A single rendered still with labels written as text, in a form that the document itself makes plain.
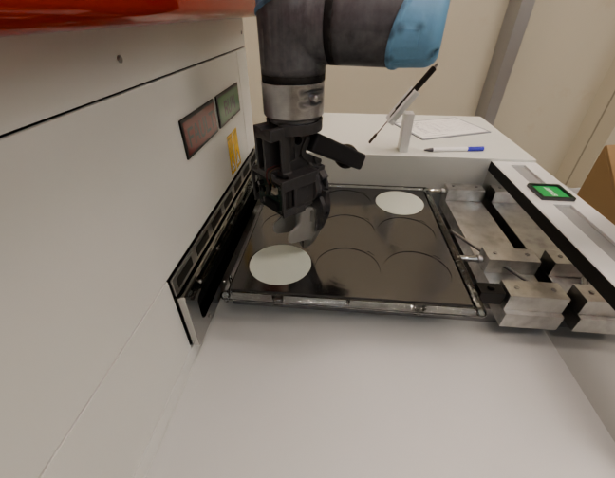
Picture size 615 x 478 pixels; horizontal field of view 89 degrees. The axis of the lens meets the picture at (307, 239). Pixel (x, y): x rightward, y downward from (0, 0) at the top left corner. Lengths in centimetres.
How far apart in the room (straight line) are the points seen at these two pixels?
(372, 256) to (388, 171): 29
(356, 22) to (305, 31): 5
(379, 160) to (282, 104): 41
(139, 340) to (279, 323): 23
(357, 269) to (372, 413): 20
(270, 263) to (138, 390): 25
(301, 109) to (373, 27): 11
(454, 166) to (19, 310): 75
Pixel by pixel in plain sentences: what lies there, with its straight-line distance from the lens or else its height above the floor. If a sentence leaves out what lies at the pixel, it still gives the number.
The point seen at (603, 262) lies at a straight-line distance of 57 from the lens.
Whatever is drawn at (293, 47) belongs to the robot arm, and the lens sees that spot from 38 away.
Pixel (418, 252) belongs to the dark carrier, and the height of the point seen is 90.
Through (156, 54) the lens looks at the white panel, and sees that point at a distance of 40.
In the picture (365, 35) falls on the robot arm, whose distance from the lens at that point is 35.
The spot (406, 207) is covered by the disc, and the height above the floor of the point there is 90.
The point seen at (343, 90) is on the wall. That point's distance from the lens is 237.
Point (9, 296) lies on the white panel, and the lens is 26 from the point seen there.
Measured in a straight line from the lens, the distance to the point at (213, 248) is 49.
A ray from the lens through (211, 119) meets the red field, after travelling 51.
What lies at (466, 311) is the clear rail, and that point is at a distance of 48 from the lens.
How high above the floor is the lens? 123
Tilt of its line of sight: 36 degrees down
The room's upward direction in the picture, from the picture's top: straight up
